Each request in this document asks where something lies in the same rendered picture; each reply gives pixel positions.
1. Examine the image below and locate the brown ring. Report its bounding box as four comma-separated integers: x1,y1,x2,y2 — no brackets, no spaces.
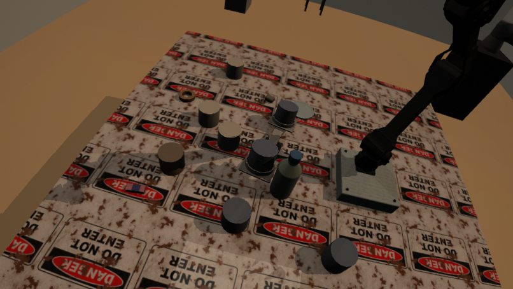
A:
179,89,195,102

